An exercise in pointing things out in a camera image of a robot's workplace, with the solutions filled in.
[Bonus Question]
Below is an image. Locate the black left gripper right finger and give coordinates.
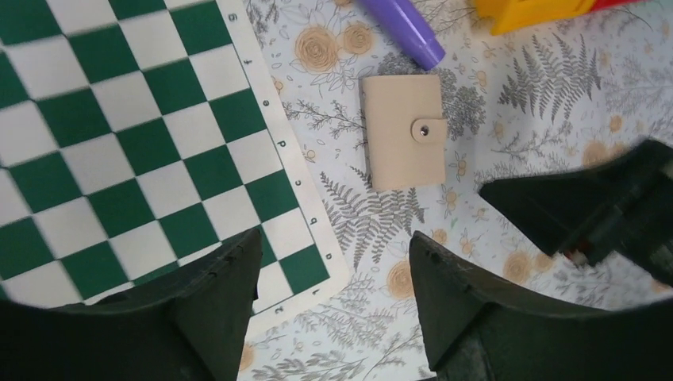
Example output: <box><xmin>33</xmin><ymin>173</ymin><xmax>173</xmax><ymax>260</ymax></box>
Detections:
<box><xmin>410</xmin><ymin>232</ymin><xmax>672</xmax><ymax>380</ymax></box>

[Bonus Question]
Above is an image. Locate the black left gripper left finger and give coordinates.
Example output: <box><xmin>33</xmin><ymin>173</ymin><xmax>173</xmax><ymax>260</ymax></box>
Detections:
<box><xmin>1</xmin><ymin>228</ymin><xmax>262</xmax><ymax>380</ymax></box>

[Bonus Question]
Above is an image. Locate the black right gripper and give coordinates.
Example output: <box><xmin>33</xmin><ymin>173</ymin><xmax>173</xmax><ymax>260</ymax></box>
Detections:
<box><xmin>479</xmin><ymin>138</ymin><xmax>672</xmax><ymax>285</ymax></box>

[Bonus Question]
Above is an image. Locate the floral patterned table mat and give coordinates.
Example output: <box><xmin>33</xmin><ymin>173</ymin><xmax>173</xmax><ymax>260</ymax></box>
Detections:
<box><xmin>239</xmin><ymin>1</ymin><xmax>672</xmax><ymax>380</ymax></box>

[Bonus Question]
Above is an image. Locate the green white chessboard mat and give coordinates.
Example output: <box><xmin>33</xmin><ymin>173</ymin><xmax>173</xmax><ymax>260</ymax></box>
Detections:
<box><xmin>1</xmin><ymin>1</ymin><xmax>349</xmax><ymax>335</ymax></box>

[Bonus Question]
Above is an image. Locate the red plastic bin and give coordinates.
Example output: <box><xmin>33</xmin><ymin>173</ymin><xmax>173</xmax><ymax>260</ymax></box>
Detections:
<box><xmin>590</xmin><ymin>0</ymin><xmax>640</xmax><ymax>12</ymax></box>

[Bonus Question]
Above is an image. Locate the yellow plastic bin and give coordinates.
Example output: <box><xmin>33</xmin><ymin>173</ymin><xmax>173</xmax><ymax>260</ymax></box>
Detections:
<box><xmin>474</xmin><ymin>0</ymin><xmax>594</xmax><ymax>35</ymax></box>

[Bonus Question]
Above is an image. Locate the purple toy microphone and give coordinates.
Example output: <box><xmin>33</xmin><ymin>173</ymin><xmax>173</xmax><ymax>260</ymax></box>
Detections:
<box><xmin>359</xmin><ymin>0</ymin><xmax>446</xmax><ymax>71</ymax></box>

